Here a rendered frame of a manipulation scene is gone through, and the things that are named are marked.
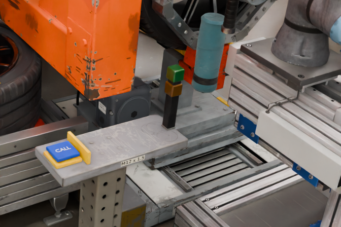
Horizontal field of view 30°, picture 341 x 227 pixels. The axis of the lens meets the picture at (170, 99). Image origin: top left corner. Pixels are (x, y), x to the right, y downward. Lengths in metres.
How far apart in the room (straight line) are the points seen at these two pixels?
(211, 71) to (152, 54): 1.39
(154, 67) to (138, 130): 1.40
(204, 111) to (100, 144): 0.77
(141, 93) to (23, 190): 0.54
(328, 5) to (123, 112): 0.98
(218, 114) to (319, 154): 1.10
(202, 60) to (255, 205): 0.51
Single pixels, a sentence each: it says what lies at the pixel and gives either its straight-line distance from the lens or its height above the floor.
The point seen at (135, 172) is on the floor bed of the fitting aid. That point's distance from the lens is 2.41.
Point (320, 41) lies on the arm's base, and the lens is 1.66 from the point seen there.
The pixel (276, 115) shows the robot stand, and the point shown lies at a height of 0.73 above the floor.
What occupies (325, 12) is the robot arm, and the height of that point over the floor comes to 0.99.
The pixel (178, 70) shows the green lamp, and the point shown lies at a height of 0.66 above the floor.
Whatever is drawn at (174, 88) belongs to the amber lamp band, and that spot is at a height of 0.60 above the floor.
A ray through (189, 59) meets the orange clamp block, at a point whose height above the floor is 0.52.
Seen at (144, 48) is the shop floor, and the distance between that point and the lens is 3.54.
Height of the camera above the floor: 1.50
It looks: 29 degrees down
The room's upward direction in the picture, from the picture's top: 7 degrees clockwise
